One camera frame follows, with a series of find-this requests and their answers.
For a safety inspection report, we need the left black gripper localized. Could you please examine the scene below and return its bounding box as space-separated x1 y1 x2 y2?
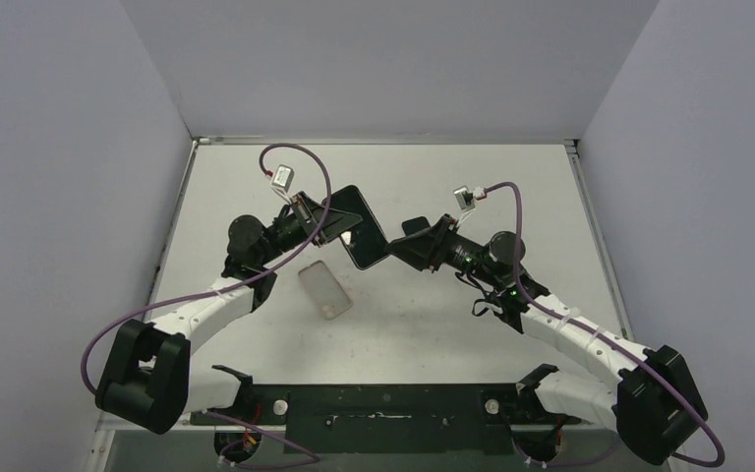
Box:
259 192 364 266

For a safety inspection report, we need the black phone case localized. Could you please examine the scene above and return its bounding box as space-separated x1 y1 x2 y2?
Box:
323 185 388 270

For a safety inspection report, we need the beige phone case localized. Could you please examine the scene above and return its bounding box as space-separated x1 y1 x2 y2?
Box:
297 261 354 320

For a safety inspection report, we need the black phone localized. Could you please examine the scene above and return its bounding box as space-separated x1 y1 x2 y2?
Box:
340 219 388 270
401 216 432 238

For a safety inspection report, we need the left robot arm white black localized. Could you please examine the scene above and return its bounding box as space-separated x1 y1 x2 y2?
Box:
93 185 371 434

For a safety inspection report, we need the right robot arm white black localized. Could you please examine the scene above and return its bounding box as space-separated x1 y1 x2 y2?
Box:
386 215 708 465

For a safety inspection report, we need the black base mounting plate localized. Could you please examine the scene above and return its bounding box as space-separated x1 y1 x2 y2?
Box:
250 383 533 455

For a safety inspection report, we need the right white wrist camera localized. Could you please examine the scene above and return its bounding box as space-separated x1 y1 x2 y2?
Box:
453 186 487 228

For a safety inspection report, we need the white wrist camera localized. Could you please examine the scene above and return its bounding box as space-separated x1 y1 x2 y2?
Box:
453 186 487 228
269 164 296 205

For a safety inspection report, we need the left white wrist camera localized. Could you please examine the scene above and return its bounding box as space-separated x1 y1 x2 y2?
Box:
269 164 296 205

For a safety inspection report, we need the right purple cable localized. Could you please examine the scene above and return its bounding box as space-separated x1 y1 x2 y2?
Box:
475 181 727 469

